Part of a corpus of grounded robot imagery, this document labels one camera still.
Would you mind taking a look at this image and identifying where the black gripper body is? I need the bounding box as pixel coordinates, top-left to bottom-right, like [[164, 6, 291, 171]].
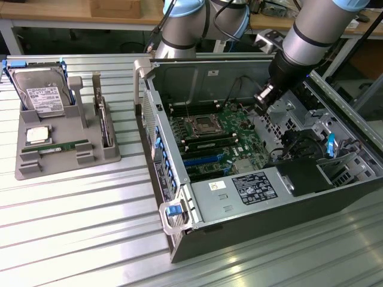
[[253, 51, 320, 116]]

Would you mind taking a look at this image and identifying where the black RAM slot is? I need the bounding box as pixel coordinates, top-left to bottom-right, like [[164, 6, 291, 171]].
[[169, 100, 218, 111], [180, 133, 238, 145], [169, 105, 221, 117], [182, 138, 240, 152]]

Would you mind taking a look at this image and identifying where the silver metal drive cage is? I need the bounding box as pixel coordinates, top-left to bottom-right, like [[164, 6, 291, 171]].
[[253, 89, 326, 150]]

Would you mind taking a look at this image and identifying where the wooden top workbench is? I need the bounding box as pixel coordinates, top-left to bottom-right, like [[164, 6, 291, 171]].
[[0, 0, 165, 54], [248, 0, 383, 80]]

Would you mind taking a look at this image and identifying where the black fan assembly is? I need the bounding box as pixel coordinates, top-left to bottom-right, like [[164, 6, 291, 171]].
[[279, 129, 327, 162]]

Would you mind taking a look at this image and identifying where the green motherboard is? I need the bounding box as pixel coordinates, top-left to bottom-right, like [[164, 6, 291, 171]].
[[166, 100, 272, 184]]

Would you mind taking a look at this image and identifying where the blue plastic locking lever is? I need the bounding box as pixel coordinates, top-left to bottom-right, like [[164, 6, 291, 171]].
[[327, 133, 336, 159]]

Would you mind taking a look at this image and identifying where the CPU socket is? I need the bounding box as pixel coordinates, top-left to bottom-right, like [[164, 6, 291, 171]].
[[191, 115, 221, 138]]

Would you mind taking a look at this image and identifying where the silver chipset heatsink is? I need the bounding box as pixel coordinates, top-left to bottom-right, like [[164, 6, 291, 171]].
[[232, 159, 256, 176]]

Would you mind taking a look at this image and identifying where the black slanted pole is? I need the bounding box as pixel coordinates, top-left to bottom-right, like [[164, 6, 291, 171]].
[[324, 13, 383, 81]]

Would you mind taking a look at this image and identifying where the black plastic shroud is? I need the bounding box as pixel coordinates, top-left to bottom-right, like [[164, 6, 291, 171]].
[[275, 158, 335, 197]]

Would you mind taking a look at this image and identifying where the silver disk bay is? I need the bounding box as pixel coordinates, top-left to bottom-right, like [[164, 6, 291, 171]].
[[316, 151, 376, 188]]

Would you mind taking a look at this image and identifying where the black expansion slot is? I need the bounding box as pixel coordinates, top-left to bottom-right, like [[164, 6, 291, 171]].
[[182, 148, 225, 160], [187, 168, 226, 182]]

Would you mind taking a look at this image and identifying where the blue expansion slot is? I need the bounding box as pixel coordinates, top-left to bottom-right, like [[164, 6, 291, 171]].
[[183, 155, 224, 168]]

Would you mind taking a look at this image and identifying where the blue expansion card retainer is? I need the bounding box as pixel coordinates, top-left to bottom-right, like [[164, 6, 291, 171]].
[[153, 125, 178, 197]]

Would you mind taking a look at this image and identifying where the open black PC case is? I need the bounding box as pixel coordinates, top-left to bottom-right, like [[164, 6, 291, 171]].
[[133, 52, 383, 264]]

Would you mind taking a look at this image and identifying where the silver power supply unit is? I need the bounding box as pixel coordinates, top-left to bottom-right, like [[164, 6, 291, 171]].
[[190, 166, 297, 224]]

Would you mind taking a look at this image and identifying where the cardboard box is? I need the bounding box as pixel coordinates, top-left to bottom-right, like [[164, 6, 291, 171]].
[[89, 0, 141, 17]]

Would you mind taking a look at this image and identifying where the grey parts rack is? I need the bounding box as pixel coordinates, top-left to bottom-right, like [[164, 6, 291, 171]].
[[14, 71, 122, 181]]

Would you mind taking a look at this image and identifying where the hard disk with blue rails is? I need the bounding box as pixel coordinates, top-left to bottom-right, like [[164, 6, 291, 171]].
[[2, 58, 75, 119]]

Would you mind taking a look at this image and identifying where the silver CPU chip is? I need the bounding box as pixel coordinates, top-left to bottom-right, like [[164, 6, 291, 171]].
[[25, 127, 52, 146]]

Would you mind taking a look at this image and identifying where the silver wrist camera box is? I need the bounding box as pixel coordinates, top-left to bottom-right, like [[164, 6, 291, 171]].
[[254, 29, 285, 54]]

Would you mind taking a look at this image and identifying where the black looped wire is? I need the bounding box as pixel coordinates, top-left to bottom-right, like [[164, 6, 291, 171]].
[[226, 75, 262, 106]]

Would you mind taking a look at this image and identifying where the black camera cable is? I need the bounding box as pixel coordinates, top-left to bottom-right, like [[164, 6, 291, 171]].
[[213, 0, 241, 42]]

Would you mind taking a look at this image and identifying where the dark wire bundle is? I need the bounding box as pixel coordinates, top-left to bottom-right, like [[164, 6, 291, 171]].
[[336, 138, 365, 158]]

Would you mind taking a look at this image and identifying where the black hanging cable with plug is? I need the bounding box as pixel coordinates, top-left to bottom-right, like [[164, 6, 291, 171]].
[[145, 0, 178, 54]]

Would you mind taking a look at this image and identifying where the blue case handle latch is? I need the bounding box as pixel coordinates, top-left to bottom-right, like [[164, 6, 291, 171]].
[[165, 203, 184, 218]]

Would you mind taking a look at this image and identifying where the graphics card with metal bracket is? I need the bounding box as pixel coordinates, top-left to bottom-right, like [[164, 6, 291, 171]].
[[91, 71, 116, 149]]

